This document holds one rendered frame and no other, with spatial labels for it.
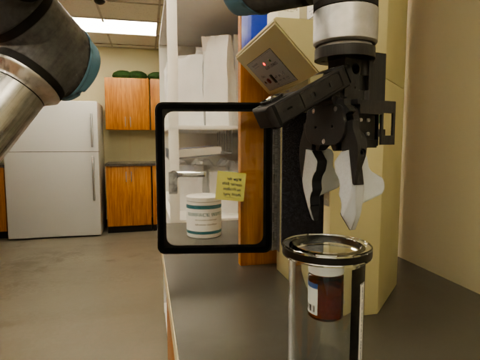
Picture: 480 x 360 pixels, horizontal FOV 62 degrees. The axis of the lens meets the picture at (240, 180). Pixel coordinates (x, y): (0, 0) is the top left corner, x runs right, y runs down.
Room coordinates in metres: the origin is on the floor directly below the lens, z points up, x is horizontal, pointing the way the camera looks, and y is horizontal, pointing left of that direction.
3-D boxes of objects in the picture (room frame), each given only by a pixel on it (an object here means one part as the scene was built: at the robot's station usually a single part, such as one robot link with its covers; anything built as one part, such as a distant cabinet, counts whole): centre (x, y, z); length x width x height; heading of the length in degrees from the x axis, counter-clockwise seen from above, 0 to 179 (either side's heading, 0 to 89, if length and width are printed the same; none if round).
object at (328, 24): (0.50, -0.12, 1.42); 0.08 x 0.08 x 0.05
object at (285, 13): (0.86, -0.09, 1.54); 0.05 x 0.05 x 0.06; 21
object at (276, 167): (1.05, -0.10, 1.19); 0.03 x 0.02 x 0.39; 13
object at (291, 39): (0.90, -0.08, 1.46); 0.32 x 0.12 x 0.10; 13
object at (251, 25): (0.98, -0.06, 1.56); 0.10 x 0.10 x 0.09; 13
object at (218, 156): (1.05, 0.07, 1.19); 0.30 x 0.01 x 0.40; 93
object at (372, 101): (0.50, -0.13, 1.34); 0.09 x 0.08 x 0.12; 118
